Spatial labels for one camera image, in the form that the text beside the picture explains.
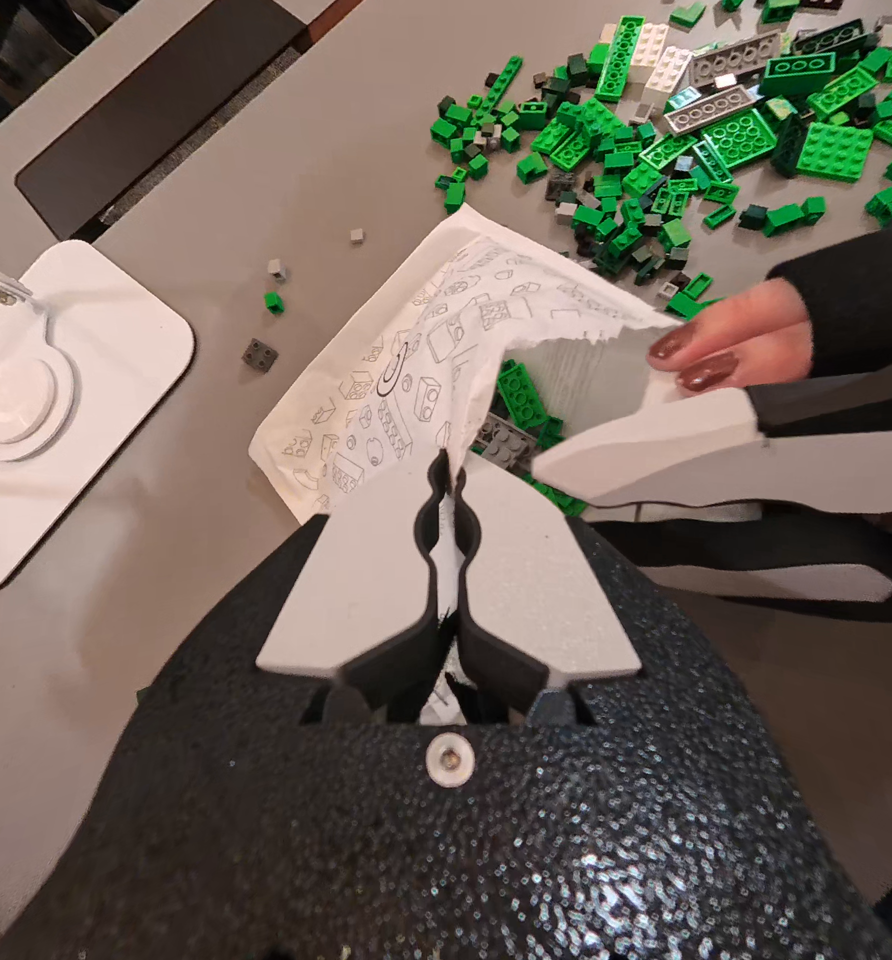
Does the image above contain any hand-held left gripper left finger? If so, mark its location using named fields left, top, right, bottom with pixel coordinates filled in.
left=254, top=448, right=456, bottom=714

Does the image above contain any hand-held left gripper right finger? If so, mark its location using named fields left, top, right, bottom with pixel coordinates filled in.
left=452, top=465, right=642, bottom=714

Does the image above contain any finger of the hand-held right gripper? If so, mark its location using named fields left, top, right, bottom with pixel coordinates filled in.
left=530, top=386, right=892, bottom=516
left=587, top=501, right=892, bottom=624

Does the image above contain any white printed paper bag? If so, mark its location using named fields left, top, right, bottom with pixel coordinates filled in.
left=248, top=204, right=683, bottom=725

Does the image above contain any pile of green toy bricks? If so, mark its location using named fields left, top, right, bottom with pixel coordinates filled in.
left=429, top=0, right=892, bottom=320

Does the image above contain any person's right hand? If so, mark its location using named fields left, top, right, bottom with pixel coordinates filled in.
left=647, top=277, right=816, bottom=396

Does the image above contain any grey long stud plate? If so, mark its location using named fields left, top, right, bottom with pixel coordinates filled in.
left=474, top=414, right=539, bottom=465

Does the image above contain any green long stud plate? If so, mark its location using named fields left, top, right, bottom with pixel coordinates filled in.
left=495, top=358, right=549, bottom=430

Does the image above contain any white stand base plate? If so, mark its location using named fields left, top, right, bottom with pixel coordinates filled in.
left=0, top=240, right=196, bottom=597

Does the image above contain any black desk cable flap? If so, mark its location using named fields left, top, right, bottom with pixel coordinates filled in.
left=14, top=0, right=306, bottom=241

